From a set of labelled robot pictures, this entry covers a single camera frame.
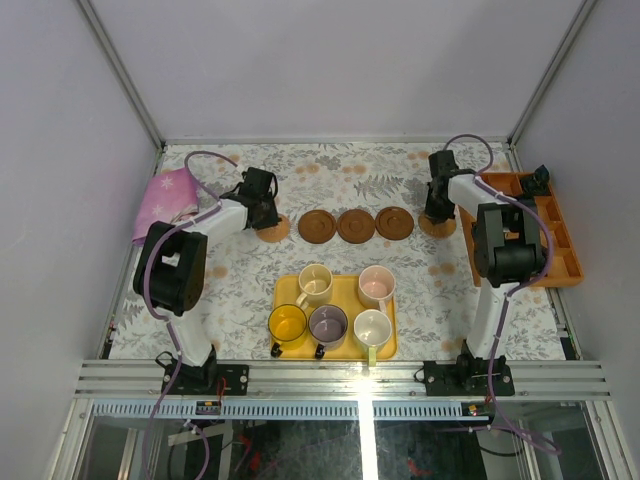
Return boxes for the woven tan coaster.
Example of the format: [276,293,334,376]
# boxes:
[418,213,457,239]
[256,214,291,243]

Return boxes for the dark brown coaster bottom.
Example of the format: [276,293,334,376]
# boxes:
[375,206,415,241]

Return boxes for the dark brown coaster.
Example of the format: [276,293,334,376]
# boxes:
[337,209,376,244]
[375,206,415,241]
[298,209,337,244]

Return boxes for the pink mug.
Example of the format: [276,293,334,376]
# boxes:
[357,265,396,314]

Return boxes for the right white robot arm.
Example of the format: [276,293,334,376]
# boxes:
[423,150,553,395]

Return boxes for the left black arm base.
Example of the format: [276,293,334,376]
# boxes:
[167,350,250,397]

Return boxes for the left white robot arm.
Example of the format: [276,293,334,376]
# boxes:
[134,167,280,395]

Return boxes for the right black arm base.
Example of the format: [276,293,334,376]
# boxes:
[422,354,515,397]

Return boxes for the pink star cloth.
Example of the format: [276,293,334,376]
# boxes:
[132,168,199,245]

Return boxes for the black folded item corner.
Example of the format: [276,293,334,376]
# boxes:
[520,165,551,197]

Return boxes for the cream mug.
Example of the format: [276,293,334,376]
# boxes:
[295,264,333,309]

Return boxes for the orange compartment organizer box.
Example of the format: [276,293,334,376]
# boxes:
[459,172,584,288]

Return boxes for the yellow plastic tray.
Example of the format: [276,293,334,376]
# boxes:
[273,275,397,362]

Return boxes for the yellow mug black handle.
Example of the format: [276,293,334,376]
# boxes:
[268,304,308,358]

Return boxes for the white mug green handle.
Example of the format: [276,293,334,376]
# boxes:
[354,309,393,367]

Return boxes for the purple mug black handle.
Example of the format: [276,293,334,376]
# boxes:
[308,304,349,360]

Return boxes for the aluminium front rail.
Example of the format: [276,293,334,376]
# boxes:
[74,358,614,420]

